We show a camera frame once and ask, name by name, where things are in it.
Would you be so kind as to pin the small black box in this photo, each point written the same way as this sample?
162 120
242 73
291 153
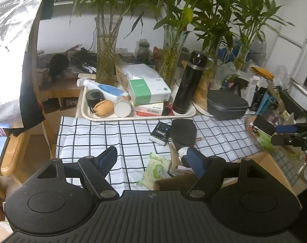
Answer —
160 133

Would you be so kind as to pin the black white checked tablecloth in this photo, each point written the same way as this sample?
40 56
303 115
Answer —
92 136

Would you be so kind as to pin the grey cup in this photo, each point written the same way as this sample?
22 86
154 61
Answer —
185 53

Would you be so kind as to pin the blue plastic bag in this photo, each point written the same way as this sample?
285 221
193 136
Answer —
224 52

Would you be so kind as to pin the clear bag of packets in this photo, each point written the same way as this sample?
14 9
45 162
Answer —
259 134

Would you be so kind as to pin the lucky bamboo in glass vase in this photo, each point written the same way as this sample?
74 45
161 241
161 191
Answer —
243 53
106 55
171 58
211 53

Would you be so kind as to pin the cardboard box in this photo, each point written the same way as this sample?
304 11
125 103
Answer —
259 162

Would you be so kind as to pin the black thermos bottle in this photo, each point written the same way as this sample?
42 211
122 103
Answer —
187 88

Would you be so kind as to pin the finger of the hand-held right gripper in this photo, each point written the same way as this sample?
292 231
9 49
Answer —
285 129
282 139

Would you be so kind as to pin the dark glass jar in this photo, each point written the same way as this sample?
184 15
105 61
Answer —
143 52

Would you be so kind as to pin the beige plastic tray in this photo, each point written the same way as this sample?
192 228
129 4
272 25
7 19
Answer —
84 106

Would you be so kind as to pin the tan coin purse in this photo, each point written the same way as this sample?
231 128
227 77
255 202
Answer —
104 108

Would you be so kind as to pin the black device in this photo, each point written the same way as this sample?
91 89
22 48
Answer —
82 58

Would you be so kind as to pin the black round container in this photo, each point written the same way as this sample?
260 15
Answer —
94 96

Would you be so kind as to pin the white orange bottle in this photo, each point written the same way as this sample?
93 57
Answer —
123 108

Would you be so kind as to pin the black pouch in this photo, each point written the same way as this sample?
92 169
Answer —
182 131

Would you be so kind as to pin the grey zip case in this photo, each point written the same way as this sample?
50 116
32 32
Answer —
227 103

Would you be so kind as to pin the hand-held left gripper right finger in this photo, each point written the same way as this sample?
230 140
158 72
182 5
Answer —
195 162

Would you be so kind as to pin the green wet wipes packet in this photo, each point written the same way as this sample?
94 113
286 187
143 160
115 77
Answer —
154 170

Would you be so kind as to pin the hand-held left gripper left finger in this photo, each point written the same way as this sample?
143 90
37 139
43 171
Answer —
109 160

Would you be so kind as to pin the red white flat box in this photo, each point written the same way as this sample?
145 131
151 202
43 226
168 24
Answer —
148 110

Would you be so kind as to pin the white carton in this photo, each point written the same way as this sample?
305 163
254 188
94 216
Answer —
252 88

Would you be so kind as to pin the red small packet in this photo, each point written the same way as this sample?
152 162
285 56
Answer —
167 112

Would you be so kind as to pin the white plastic bag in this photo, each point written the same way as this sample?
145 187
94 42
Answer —
140 70

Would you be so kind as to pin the black fuzzy object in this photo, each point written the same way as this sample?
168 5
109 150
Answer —
58 64

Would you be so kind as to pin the green white tissue box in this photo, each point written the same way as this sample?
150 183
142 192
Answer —
148 92

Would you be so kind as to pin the white blue spray bottle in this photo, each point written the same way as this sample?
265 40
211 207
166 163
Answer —
110 91

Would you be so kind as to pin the white storage box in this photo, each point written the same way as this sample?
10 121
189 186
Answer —
299 92

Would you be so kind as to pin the wooden chair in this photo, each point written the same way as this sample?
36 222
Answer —
19 151

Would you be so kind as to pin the yellow packet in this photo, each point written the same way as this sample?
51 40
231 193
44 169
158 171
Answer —
262 73

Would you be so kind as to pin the silver foil sheet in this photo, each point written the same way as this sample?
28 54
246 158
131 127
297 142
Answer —
9 55

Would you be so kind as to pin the brown paper bag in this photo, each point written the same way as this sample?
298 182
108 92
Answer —
119 76

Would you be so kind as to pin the wooden side table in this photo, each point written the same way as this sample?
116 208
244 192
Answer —
59 86

